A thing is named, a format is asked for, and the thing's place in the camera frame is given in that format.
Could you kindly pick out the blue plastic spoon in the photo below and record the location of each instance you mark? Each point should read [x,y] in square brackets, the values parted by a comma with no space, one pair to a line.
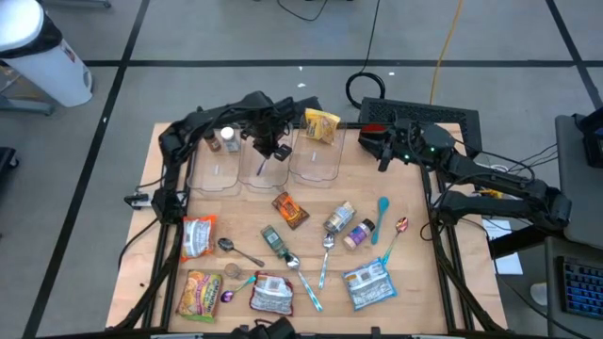
[382,207]

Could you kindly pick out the orange ramen packet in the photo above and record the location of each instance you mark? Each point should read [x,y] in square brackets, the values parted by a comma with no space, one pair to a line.
[198,237]

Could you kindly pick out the white label spice jar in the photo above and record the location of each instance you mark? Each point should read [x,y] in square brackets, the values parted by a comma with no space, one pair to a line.
[230,139]

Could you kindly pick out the yellow green ramen packet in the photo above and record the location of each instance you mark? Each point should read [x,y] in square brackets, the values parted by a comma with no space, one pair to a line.
[200,295]

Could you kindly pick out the white paper sheet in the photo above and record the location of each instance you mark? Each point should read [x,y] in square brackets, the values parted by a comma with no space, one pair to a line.
[506,263]

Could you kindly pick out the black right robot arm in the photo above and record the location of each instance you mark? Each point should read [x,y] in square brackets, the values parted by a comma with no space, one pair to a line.
[494,205]

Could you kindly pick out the black device on desk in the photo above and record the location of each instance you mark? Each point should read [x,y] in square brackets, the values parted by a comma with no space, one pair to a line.
[593,141]

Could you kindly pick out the clear plastic bin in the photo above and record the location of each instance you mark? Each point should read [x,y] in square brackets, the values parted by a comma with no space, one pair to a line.
[214,169]
[264,181]
[315,160]

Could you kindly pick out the black clamp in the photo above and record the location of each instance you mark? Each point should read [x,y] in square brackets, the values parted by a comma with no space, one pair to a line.
[375,331]

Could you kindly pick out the green spice jar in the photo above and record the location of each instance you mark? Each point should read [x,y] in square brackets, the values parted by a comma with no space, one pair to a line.
[273,239]

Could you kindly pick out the red ramen packet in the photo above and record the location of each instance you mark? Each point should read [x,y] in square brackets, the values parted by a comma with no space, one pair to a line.
[272,293]

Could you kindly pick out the black wedge panel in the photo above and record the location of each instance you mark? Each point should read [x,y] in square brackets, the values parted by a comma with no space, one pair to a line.
[311,104]

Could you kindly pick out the white trash bin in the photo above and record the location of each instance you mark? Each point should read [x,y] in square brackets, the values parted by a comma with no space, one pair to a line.
[42,61]

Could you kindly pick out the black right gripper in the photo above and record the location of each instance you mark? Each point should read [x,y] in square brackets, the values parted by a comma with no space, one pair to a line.
[419,139]

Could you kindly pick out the black support beam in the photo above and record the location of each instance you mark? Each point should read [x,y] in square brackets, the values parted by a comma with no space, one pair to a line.
[523,240]

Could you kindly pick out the small clear glass jar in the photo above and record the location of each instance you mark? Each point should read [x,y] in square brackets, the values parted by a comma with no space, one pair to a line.
[232,270]

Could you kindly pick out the purple label spice jar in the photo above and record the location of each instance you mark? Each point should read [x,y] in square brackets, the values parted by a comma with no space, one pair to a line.
[359,234]

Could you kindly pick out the black perforated panel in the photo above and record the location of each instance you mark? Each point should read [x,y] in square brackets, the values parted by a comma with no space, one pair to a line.
[424,110]

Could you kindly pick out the grey desk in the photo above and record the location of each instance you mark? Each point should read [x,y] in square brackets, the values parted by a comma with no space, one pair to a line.
[584,188]

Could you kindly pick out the brown spice jar black lid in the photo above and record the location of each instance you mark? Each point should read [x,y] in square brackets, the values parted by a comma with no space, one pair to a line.
[212,141]

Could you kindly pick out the grey keyboard table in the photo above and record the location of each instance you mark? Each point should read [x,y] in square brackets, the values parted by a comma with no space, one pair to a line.
[552,282]

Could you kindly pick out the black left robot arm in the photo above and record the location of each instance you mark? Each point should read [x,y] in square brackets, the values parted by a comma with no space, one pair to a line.
[172,155]

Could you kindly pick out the orange snack packet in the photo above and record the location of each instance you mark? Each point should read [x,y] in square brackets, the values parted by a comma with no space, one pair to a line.
[290,210]

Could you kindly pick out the yellow Maruchan ramen packet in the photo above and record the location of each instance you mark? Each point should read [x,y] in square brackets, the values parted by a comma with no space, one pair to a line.
[322,124]

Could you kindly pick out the backlit keyboard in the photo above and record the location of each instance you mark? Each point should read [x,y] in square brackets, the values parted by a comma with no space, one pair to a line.
[584,287]

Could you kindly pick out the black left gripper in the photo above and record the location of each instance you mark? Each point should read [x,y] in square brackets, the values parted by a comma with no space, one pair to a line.
[266,124]

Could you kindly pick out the gold lid spice jar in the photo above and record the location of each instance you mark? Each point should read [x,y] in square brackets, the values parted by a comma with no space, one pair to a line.
[339,217]

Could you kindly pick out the white computer mouse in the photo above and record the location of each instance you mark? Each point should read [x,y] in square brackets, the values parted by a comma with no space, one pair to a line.
[538,294]

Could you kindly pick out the blue ramen packet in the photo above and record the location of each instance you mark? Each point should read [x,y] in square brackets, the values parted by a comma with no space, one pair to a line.
[369,283]

